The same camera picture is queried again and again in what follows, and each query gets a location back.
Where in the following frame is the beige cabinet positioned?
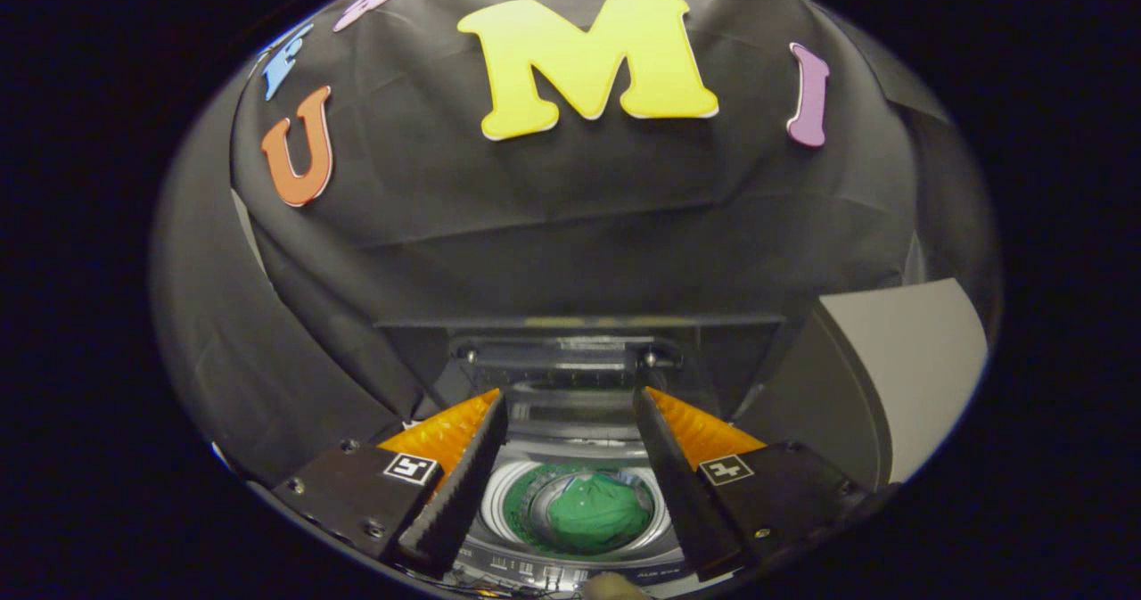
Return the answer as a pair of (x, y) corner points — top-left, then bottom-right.
(731, 277), (990, 492)

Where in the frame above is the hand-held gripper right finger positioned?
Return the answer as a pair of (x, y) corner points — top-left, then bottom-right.
(633, 386), (870, 581)

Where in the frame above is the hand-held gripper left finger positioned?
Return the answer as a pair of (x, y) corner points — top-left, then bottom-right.
(270, 389), (509, 579)

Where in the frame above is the green polo shirt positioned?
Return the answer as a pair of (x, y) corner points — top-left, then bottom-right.
(546, 473), (654, 555)

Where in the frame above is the grey top-load washing machine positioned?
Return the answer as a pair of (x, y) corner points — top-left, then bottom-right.
(392, 386), (741, 597)

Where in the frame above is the black backdrop cloth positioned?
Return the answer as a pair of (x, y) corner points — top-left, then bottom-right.
(150, 0), (999, 485)

